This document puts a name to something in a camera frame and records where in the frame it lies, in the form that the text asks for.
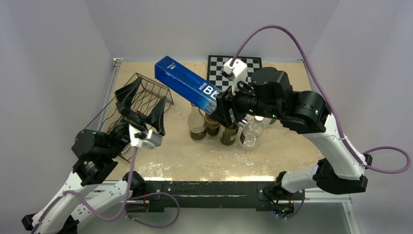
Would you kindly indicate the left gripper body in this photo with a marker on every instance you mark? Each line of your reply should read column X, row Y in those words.
column 135, row 120

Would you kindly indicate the clear bottle far silver cap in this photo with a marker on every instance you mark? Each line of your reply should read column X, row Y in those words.
column 268, row 122

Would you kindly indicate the clear bottle near silver cap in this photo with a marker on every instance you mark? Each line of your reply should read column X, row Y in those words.
column 250, row 135

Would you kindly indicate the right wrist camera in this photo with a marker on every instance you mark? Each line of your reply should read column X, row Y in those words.
column 236, row 71

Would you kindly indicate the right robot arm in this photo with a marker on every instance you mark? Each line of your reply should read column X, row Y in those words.
column 271, row 95

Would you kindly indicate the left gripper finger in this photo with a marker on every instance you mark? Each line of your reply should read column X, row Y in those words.
column 124, row 97
column 156, row 117

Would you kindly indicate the green bottle grey neck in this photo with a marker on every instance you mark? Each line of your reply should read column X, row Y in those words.
column 212, row 126

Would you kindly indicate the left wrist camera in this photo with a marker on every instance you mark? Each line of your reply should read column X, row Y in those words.
column 147, row 139

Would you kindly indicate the black wire wine rack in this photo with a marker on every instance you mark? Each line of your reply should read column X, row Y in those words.
column 135, row 103

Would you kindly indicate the clear empty wine bottle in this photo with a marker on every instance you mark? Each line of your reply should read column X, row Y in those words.
column 196, row 123

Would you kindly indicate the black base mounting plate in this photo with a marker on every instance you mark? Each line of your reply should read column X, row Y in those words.
column 257, row 195

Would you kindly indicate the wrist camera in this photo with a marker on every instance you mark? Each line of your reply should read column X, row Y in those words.
column 236, row 71
column 147, row 139

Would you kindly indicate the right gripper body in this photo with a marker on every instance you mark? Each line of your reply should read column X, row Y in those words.
column 228, row 100

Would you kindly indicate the blue square bottle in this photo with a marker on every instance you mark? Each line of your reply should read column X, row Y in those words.
column 187, row 84

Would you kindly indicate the clear bottle silver cap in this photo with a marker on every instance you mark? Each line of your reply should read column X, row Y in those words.
column 250, row 135
column 268, row 122

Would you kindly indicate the black white chessboard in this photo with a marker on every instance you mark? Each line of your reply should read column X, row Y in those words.
column 216, row 62

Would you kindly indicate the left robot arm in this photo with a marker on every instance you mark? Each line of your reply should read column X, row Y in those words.
column 68, row 209

